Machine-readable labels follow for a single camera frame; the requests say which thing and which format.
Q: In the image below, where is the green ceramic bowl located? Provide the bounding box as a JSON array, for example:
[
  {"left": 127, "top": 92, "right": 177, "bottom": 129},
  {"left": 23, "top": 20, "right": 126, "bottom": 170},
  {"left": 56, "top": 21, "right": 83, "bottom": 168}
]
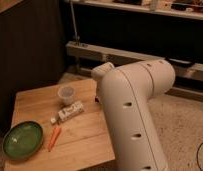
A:
[{"left": 2, "top": 121, "right": 43, "bottom": 160}]

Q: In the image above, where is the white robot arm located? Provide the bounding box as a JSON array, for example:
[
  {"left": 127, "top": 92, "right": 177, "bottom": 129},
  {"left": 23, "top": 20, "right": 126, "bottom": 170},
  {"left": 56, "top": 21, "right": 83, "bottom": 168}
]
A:
[{"left": 91, "top": 59, "right": 175, "bottom": 171}]

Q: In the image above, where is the translucent plastic cup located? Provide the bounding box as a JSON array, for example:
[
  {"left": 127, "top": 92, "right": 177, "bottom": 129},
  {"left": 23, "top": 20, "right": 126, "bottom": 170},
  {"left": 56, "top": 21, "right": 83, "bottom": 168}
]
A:
[{"left": 58, "top": 86, "right": 75, "bottom": 105}]

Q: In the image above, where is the wooden table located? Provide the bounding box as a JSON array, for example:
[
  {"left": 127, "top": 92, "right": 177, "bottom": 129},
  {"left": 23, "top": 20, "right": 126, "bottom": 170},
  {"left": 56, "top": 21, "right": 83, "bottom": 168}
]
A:
[{"left": 4, "top": 79, "right": 114, "bottom": 171}]

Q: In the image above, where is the orange carrot toy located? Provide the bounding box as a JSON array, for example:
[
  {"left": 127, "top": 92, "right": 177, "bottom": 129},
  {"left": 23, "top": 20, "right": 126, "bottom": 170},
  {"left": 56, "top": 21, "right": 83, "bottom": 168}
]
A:
[{"left": 48, "top": 125, "right": 61, "bottom": 152}]

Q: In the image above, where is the vertical metal pole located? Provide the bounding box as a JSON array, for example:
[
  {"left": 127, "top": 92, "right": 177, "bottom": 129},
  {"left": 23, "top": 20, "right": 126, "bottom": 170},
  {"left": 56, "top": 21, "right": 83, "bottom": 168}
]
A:
[{"left": 69, "top": 0, "right": 80, "bottom": 44}]

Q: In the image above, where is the upper cluttered shelf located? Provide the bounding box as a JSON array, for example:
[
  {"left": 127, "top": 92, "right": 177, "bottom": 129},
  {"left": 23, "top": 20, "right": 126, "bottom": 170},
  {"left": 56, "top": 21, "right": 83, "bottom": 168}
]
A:
[{"left": 64, "top": 0, "right": 203, "bottom": 22}]

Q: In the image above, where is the metal shelf rail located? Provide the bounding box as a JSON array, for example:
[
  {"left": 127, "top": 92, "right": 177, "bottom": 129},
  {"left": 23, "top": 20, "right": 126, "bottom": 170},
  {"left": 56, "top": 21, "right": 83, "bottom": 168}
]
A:
[{"left": 66, "top": 41, "right": 203, "bottom": 101}]

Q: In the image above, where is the black handle on rail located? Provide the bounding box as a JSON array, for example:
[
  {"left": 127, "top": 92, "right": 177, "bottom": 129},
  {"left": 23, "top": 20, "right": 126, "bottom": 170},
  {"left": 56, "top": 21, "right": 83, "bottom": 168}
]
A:
[{"left": 165, "top": 57, "right": 195, "bottom": 68}]

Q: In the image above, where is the black cable on floor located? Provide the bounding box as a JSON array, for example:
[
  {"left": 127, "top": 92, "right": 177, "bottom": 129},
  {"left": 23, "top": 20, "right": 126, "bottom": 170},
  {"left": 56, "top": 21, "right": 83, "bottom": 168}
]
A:
[{"left": 196, "top": 94, "right": 203, "bottom": 171}]

